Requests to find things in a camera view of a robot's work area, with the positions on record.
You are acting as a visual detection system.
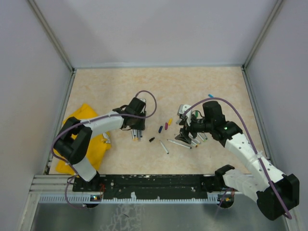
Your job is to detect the grey slotted cable duct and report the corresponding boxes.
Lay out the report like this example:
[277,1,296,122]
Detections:
[38,193,224,205]

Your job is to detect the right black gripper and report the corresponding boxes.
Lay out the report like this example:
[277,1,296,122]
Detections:
[175,113,213,143]

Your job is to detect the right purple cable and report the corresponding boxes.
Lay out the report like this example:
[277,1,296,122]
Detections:
[181,97,293,219]

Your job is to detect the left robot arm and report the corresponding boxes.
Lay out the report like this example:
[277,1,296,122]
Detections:
[53,97,146,191]

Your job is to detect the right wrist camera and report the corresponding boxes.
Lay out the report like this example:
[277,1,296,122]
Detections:
[177,104,192,125]

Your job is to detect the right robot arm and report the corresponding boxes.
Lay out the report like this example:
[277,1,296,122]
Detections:
[176,98,299,220]

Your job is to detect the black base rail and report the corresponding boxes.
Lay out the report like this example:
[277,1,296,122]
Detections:
[73,174,227,200]

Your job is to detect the yellow snoopy t-shirt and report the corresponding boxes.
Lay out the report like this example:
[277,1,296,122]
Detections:
[54,103,112,170]

